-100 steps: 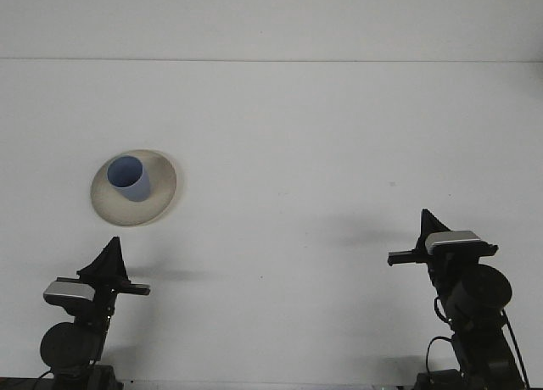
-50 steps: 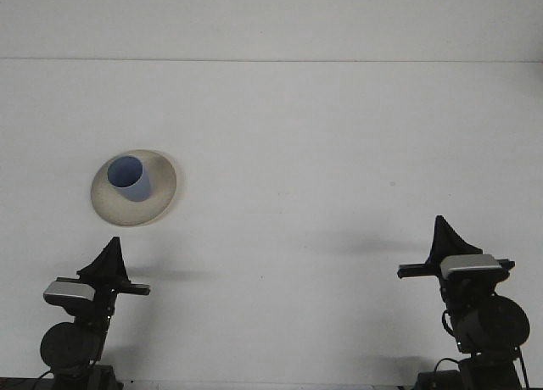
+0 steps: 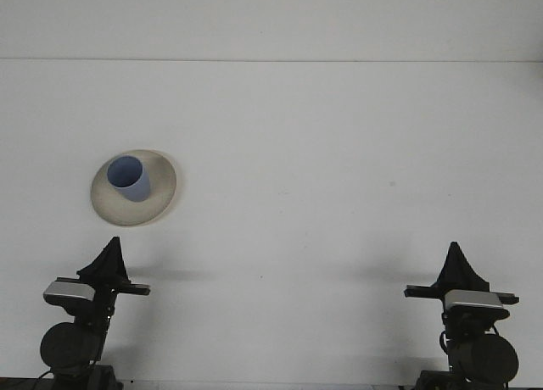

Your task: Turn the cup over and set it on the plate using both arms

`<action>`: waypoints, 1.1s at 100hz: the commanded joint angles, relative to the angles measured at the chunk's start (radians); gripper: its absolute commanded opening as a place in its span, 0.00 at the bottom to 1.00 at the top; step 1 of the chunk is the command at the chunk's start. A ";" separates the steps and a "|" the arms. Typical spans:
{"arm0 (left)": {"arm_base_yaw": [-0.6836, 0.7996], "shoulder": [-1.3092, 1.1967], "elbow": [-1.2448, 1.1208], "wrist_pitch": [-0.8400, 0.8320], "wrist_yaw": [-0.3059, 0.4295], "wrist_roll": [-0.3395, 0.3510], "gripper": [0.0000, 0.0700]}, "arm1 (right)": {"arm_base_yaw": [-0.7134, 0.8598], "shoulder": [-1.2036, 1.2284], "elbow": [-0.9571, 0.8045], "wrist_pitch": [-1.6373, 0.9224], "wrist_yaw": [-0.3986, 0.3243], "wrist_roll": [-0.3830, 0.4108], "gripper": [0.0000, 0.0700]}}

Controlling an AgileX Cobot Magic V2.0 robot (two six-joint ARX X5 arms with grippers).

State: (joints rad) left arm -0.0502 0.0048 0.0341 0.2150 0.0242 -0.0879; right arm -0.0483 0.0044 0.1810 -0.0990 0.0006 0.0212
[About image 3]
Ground grey camera box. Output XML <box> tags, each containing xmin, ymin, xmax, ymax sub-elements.
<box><xmin>443</xmin><ymin>290</ymin><xmax>505</xmax><ymax>311</ymax></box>
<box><xmin>43</xmin><ymin>281</ymin><xmax>95</xmax><ymax>303</ymax></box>

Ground pale blue cup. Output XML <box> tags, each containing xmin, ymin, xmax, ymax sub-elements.
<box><xmin>106</xmin><ymin>155</ymin><xmax>153</xmax><ymax>203</ymax></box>

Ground pale round plate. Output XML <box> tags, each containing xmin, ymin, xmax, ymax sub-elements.
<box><xmin>89</xmin><ymin>148</ymin><xmax>186</xmax><ymax>229</ymax></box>

